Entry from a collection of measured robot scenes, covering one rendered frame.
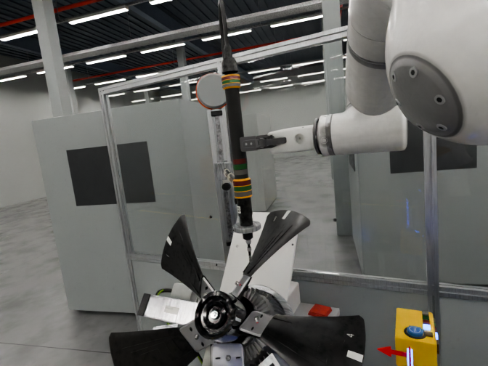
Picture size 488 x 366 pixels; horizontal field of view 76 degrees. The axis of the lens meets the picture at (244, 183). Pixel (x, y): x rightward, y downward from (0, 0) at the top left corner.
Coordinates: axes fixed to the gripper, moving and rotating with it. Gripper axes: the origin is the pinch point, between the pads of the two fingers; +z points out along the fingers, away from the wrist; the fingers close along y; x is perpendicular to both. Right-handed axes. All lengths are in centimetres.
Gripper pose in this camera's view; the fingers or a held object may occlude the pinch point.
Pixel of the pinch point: (253, 142)
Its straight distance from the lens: 73.5
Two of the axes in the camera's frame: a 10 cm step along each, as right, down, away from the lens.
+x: -1.1, -9.8, -1.4
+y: 4.6, -1.7, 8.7
